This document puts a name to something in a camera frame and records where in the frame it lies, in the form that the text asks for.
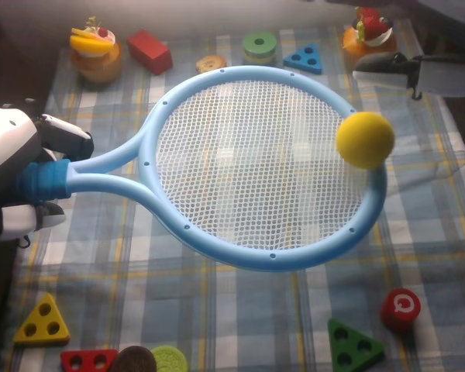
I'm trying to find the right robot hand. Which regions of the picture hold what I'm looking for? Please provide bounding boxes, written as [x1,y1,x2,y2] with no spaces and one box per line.
[352,50,465,100]

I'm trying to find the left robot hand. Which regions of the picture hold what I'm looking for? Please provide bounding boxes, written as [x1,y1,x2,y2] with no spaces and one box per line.
[0,98,95,247]

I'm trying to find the yellow foam ball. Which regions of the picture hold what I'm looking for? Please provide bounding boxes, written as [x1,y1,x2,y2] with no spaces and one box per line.
[336,111,395,171]

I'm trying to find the light blue toy racket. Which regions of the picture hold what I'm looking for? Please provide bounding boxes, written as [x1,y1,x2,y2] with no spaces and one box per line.
[17,64,388,273]

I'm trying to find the toy cupcake with strawberries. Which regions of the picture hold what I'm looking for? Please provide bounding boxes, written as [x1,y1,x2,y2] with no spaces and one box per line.
[341,5,398,59]

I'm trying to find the toy cupcake with yellow fruit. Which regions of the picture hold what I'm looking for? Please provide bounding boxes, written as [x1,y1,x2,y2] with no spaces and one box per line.
[68,15,123,83]

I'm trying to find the blue plaid tablecloth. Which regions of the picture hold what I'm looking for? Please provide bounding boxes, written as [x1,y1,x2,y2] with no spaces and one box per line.
[7,19,465,372]

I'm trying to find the blue triangle block with holes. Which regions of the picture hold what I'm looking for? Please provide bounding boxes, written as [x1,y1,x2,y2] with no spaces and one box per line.
[282,42,323,74]

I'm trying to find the red rectangular wooden block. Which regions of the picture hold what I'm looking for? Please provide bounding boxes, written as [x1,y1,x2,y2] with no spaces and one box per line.
[126,29,174,76]

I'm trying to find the yellow triangle block with holes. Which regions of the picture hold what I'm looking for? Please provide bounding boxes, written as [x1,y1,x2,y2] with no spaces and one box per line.
[12,292,71,347]

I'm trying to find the round toy biscuit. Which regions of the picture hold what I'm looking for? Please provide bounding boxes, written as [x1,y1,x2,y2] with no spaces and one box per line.
[195,53,229,74]

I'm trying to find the red triangle block with holes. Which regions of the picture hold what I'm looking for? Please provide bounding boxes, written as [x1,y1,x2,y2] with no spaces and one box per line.
[60,348,119,372]

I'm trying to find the red wooden cylinder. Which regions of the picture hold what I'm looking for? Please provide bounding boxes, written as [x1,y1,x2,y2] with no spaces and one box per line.
[380,288,422,333]

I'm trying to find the brown round disc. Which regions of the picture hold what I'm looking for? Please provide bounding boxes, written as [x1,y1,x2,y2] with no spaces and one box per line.
[108,345,157,372]

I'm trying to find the light green round disc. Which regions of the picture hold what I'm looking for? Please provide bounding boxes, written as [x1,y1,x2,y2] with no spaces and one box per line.
[150,346,189,372]

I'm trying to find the green triangle block with holes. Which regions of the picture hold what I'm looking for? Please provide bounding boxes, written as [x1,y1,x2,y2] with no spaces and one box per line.
[327,317,386,372]

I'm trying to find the green wooden ring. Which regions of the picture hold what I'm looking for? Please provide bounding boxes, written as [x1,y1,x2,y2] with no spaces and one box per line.
[242,30,279,55]

